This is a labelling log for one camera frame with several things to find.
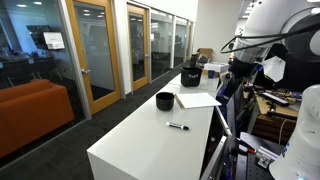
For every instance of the aluminium bracket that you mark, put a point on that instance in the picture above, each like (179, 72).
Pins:
(266, 158)

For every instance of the cardboard box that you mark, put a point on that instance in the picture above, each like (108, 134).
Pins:
(205, 53)

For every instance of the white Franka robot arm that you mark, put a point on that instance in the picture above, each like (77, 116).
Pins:
(278, 16)

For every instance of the dark bottle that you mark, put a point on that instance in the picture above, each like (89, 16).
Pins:
(193, 60)

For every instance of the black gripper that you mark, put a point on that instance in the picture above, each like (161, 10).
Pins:
(240, 68)

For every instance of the black orange bar clamp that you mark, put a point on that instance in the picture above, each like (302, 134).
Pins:
(247, 146)

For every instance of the black bar device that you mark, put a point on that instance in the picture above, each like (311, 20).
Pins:
(275, 99)

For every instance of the black trash bin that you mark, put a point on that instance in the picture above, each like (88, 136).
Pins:
(191, 76)

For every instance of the black and white marker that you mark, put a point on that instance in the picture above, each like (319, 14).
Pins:
(177, 126)

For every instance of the small blue cup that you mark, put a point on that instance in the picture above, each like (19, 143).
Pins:
(211, 74)

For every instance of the orange sofa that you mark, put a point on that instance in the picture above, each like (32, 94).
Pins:
(30, 113)

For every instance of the wooden desk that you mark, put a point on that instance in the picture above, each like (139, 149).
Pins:
(276, 118)

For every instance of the white paper sign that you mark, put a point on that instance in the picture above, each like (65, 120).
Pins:
(54, 40)

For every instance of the white flat box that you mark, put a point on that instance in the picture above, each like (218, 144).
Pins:
(216, 67)

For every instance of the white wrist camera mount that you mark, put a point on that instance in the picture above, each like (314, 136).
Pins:
(274, 68)

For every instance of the wooden framed glass door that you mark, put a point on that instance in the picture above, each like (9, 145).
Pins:
(95, 50)
(138, 46)

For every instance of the white cabinet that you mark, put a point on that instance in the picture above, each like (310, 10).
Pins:
(156, 143)

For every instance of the white lined notepad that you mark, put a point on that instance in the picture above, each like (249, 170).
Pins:
(197, 100)

